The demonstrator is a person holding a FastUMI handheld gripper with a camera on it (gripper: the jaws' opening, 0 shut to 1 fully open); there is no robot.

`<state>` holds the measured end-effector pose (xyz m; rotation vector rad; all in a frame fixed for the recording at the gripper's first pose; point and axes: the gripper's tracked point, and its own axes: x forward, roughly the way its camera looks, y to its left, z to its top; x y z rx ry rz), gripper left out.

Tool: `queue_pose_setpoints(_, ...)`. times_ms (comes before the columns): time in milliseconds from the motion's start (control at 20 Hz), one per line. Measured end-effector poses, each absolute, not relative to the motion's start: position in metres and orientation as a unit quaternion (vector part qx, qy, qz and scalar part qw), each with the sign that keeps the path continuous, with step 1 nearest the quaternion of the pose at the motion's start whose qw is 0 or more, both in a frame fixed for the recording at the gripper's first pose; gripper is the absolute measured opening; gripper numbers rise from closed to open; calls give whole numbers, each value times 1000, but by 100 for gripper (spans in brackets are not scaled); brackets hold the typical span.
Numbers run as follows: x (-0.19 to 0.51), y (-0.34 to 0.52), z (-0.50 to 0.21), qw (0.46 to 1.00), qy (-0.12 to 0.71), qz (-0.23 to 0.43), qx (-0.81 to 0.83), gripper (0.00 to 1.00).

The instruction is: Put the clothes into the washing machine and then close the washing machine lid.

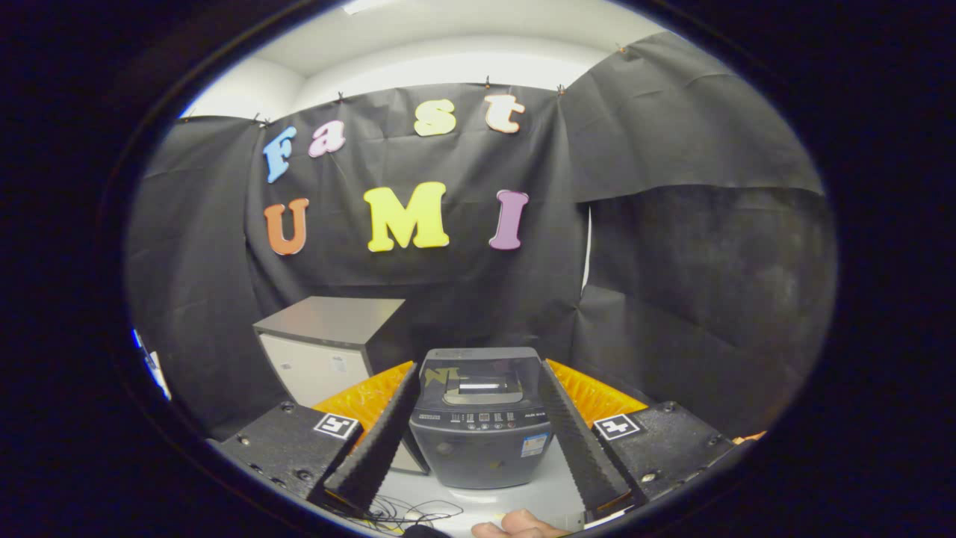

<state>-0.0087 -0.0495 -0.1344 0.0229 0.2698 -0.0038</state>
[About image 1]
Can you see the dark washing machine lid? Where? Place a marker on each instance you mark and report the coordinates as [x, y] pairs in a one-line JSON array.
[[478, 370]]

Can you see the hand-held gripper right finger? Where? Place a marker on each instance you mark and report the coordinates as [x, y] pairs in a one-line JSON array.
[[582, 448]]

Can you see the grey white cabinet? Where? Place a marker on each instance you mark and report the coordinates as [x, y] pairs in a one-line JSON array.
[[314, 366]]

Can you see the row of small cloth clips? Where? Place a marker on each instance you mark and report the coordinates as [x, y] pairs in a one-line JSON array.
[[487, 81]]

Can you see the black backdrop cloth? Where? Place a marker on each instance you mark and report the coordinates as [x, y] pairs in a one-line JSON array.
[[448, 299]]

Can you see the ceiling light panel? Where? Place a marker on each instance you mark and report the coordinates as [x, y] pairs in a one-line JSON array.
[[366, 6]]

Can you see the dark grey washing machine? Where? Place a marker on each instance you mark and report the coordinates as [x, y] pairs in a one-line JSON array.
[[478, 456]]

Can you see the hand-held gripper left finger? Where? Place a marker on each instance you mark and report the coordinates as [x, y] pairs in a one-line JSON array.
[[377, 448]]

